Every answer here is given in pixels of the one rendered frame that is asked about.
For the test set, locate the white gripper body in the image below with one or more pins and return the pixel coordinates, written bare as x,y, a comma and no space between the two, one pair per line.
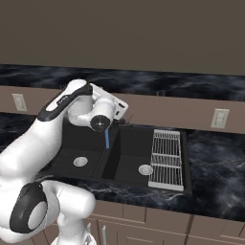
110,95

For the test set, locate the brown drawer front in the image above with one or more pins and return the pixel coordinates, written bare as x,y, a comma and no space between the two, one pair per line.
108,209
218,227
134,213
168,220

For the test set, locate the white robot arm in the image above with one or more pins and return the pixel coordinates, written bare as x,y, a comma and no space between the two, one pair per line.
35,150

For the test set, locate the blue water stream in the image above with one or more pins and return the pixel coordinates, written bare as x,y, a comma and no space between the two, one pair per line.
107,140

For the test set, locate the silver sink drain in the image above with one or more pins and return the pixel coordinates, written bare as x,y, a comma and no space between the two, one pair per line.
80,161
145,169

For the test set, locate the white wall socket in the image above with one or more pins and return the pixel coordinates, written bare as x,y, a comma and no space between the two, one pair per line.
19,102
220,118

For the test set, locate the black sink tap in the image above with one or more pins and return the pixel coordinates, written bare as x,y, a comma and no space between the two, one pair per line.
126,121

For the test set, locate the brown cupboard door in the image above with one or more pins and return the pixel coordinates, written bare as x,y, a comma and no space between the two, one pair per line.
116,233
156,240
217,241

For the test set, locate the black double sink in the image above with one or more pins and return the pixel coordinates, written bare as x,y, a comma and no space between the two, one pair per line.
127,150

